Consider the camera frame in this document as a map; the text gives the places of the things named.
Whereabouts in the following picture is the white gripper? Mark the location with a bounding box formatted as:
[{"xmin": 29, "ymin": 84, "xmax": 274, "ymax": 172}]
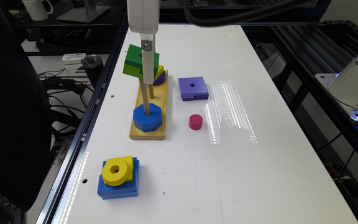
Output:
[{"xmin": 127, "ymin": 0, "xmax": 161, "ymax": 85}]

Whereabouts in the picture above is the green square block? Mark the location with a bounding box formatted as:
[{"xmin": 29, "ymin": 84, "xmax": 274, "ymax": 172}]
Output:
[{"xmin": 123, "ymin": 44, "xmax": 143, "ymax": 78}]

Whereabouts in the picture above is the small yellow block on peg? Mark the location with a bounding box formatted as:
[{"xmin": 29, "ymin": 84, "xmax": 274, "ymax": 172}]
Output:
[{"xmin": 155, "ymin": 65, "xmax": 164, "ymax": 80}]

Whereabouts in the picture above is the purple round block on peg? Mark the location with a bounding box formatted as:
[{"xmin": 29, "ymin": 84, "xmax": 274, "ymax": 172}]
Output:
[{"xmin": 153, "ymin": 71, "xmax": 167, "ymax": 86}]

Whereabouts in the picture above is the purple square block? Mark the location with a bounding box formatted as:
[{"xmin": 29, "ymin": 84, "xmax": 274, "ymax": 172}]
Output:
[{"xmin": 178, "ymin": 77, "xmax": 209, "ymax": 101}]

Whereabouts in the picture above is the blue octagon block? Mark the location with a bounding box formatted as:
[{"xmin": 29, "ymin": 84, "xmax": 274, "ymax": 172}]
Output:
[{"xmin": 133, "ymin": 103, "xmax": 163, "ymax": 132}]

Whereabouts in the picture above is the magenta cylinder block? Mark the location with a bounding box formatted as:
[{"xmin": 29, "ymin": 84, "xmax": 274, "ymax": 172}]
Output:
[{"xmin": 189, "ymin": 114, "xmax": 203, "ymax": 130}]

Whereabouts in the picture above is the blue square block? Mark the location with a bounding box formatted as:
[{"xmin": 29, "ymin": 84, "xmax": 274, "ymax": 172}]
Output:
[{"xmin": 97, "ymin": 157, "xmax": 139, "ymax": 200}]

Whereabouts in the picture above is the middle wooden peg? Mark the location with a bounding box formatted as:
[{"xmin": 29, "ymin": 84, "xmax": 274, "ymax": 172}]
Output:
[{"xmin": 147, "ymin": 84, "xmax": 154, "ymax": 99}]

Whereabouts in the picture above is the wooden peg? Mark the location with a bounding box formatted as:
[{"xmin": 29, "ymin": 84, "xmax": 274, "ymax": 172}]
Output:
[
  {"xmin": 139, "ymin": 78, "xmax": 151, "ymax": 116},
  {"xmin": 147, "ymin": 84, "xmax": 154, "ymax": 99}
]

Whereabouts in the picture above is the front wooden peg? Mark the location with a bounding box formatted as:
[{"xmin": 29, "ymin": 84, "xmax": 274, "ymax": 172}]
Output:
[{"xmin": 139, "ymin": 78, "xmax": 151, "ymax": 116}]

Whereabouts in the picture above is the wooden peg base board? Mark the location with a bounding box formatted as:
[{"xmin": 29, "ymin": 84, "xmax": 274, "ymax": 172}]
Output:
[{"xmin": 129, "ymin": 70, "xmax": 169, "ymax": 141}]

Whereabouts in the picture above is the black tumbler cup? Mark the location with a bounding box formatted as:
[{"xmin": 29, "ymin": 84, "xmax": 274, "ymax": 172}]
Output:
[{"xmin": 81, "ymin": 55, "xmax": 104, "ymax": 87}]

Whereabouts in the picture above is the monitor stand base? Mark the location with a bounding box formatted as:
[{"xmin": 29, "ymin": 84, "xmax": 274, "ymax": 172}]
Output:
[{"xmin": 57, "ymin": 0, "xmax": 110, "ymax": 23}]

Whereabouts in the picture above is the white remote device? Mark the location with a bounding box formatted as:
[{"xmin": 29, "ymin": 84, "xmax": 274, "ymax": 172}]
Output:
[{"xmin": 62, "ymin": 53, "xmax": 86, "ymax": 65}]

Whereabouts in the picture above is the white mug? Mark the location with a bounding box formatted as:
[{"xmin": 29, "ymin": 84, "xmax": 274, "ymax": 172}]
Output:
[{"xmin": 22, "ymin": 0, "xmax": 53, "ymax": 21}]

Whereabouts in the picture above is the black office chair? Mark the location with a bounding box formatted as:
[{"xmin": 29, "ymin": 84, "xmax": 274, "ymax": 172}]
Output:
[{"xmin": 0, "ymin": 8, "xmax": 52, "ymax": 212}]

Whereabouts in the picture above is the yellow ring block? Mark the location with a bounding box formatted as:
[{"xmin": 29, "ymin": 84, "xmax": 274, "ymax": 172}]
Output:
[{"xmin": 102, "ymin": 159, "xmax": 130, "ymax": 187}]

